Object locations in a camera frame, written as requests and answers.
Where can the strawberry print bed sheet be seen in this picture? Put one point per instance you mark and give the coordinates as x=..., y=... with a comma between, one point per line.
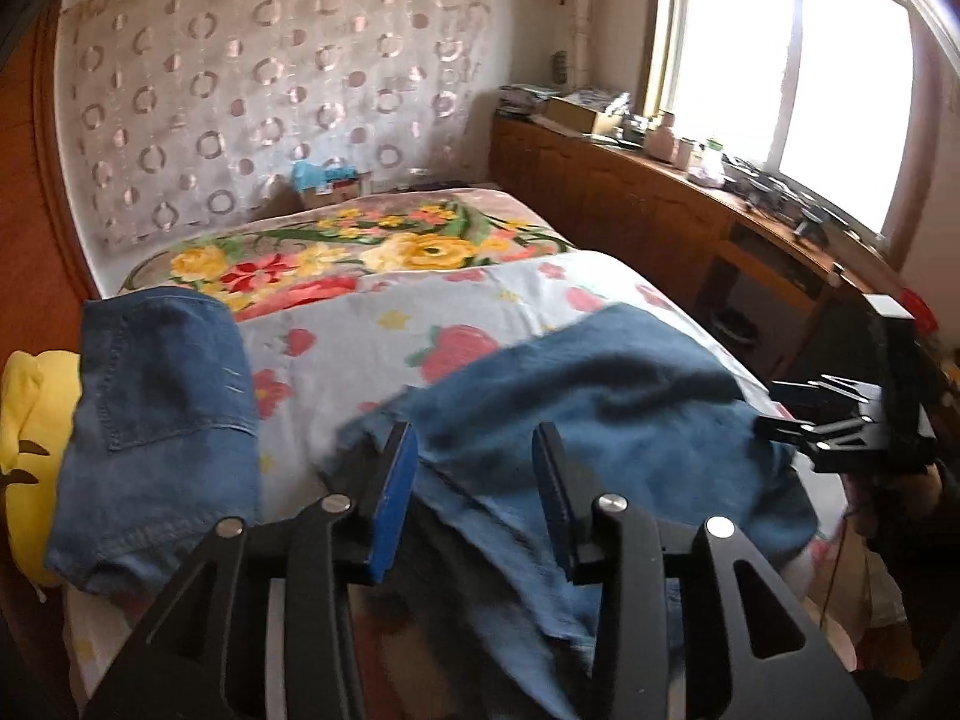
x=360, y=345

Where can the small cardboard box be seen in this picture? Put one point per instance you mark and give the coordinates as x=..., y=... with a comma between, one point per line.
x=337, y=195

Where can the patterned window drape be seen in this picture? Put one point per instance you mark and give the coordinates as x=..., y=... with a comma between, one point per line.
x=592, y=15

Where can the dark blue denim pants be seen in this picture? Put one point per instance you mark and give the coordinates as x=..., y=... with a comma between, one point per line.
x=600, y=405

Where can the yellow plush toy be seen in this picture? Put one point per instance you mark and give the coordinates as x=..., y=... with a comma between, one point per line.
x=37, y=405

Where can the window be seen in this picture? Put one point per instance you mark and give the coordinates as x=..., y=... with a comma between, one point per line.
x=750, y=52

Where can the circle pattern curtain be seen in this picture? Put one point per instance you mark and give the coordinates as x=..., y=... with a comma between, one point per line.
x=262, y=75

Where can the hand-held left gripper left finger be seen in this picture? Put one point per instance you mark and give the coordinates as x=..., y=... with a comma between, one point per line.
x=394, y=499

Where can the clutter of small items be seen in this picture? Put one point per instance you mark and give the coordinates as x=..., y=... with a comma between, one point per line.
x=750, y=180

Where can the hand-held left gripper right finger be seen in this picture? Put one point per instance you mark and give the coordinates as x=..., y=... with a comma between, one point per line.
x=559, y=506

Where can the flat cardboard box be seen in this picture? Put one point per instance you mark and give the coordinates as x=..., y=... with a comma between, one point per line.
x=577, y=114

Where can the light blue denim pants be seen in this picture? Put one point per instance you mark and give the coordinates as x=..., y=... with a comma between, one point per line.
x=150, y=427

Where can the floral blanket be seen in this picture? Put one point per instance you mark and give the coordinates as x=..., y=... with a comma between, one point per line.
x=420, y=247

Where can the long wooden cabinet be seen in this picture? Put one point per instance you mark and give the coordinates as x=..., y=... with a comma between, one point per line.
x=637, y=210

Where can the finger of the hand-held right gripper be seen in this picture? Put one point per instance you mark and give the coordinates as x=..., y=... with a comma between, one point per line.
x=806, y=433
x=817, y=392

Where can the blue packet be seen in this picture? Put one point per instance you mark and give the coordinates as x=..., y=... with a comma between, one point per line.
x=319, y=174

